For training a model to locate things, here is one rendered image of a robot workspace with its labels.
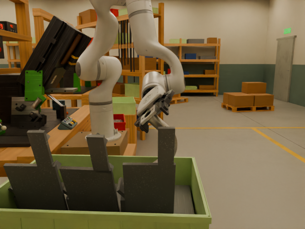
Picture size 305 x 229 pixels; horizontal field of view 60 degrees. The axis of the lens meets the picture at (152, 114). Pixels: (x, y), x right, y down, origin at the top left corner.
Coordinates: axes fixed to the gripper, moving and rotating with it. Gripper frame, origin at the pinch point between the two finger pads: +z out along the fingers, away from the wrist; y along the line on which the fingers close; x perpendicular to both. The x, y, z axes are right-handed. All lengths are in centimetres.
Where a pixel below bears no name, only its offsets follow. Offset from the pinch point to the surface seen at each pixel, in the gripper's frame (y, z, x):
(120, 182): -23.0, 0.9, 8.3
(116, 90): -155, -411, 56
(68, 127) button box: -73, -83, -4
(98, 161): -17.0, 7.4, -4.1
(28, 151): -71, -42, -15
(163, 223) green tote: -11.9, 19.0, 15.3
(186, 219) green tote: -6.9, 19.3, 18.0
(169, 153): -2.7, 5.3, 8.8
